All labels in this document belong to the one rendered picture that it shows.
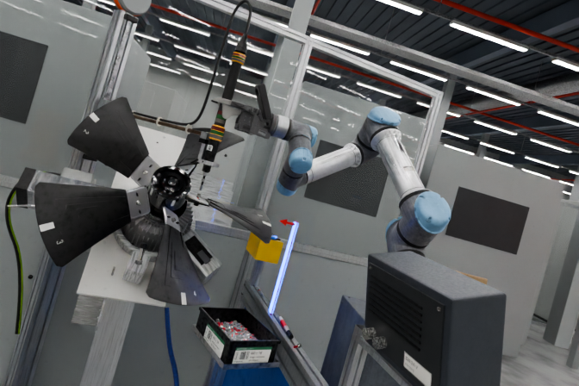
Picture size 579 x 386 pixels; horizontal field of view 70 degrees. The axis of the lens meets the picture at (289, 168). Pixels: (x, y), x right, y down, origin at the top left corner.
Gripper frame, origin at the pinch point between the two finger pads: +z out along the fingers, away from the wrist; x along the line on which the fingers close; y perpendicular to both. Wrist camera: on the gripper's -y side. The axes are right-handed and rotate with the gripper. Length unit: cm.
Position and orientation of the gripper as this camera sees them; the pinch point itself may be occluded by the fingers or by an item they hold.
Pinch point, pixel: (216, 99)
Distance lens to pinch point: 134.8
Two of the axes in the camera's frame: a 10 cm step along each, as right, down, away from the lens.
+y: -2.8, 9.6, -0.1
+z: -9.0, -2.7, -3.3
